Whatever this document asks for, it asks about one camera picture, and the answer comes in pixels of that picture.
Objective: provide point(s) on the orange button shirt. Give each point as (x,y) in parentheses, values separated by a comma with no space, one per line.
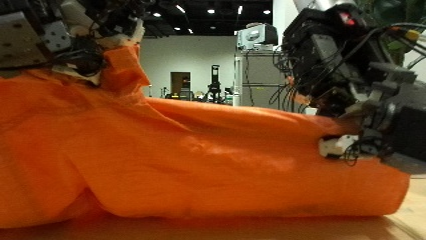
(200,160)

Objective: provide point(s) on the tall grey metal cabinet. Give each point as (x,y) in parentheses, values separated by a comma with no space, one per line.
(259,80)

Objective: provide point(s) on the ceiling light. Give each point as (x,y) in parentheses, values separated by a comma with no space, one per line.
(210,11)
(239,9)
(266,12)
(156,14)
(180,8)

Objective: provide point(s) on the grey boxy monitor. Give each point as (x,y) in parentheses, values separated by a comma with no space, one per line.
(257,36)

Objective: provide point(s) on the brown door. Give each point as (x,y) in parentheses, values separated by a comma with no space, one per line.
(178,85)

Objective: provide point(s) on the black camera tripod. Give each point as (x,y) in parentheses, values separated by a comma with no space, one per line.
(214,85)

